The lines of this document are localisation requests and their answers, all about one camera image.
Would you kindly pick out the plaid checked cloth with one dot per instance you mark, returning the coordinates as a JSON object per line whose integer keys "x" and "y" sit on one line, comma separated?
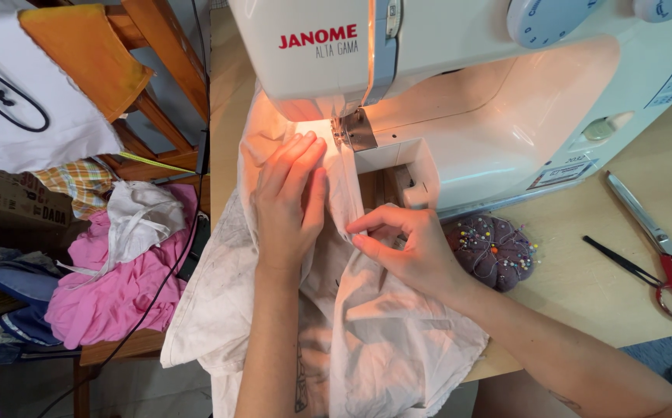
{"x": 77, "y": 180}

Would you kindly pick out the white cotton fabric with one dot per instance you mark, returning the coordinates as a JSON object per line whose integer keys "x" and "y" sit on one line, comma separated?
{"x": 382, "y": 325}

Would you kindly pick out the person's left hand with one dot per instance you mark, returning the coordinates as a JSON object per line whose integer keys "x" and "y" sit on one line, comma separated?
{"x": 284, "y": 220}

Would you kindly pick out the orange wooden chair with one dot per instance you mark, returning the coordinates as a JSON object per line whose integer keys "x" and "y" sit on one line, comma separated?
{"x": 89, "y": 58}

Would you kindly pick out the person's leg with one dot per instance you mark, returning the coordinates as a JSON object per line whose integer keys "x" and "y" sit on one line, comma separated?
{"x": 510, "y": 397}

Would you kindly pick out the heap of blue fabrics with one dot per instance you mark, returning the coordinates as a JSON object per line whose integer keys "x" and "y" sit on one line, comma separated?
{"x": 11, "y": 284}

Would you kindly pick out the white cloth with scalloped edge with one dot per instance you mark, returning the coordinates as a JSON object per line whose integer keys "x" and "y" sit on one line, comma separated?
{"x": 51, "y": 139}

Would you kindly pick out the purple pincushion with pins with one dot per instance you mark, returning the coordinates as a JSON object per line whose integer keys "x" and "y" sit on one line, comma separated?
{"x": 493, "y": 252}

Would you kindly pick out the brown cardboard box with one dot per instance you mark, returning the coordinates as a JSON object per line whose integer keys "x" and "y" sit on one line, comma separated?
{"x": 11, "y": 197}

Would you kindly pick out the pink cloth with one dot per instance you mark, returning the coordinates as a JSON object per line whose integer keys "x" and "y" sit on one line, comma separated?
{"x": 109, "y": 307}

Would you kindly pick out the wooden bench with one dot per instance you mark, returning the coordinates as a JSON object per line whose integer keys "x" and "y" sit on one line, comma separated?
{"x": 121, "y": 345}

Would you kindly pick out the white sewing machine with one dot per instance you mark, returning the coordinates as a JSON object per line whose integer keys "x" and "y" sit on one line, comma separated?
{"x": 487, "y": 116}

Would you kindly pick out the black tweezers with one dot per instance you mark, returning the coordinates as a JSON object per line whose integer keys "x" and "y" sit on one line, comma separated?
{"x": 620, "y": 260}

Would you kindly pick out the yellow measuring tape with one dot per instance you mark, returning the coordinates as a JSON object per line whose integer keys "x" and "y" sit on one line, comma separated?
{"x": 156, "y": 163}

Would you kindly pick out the person's right hand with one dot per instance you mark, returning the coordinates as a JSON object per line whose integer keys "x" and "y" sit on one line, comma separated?
{"x": 423, "y": 255}

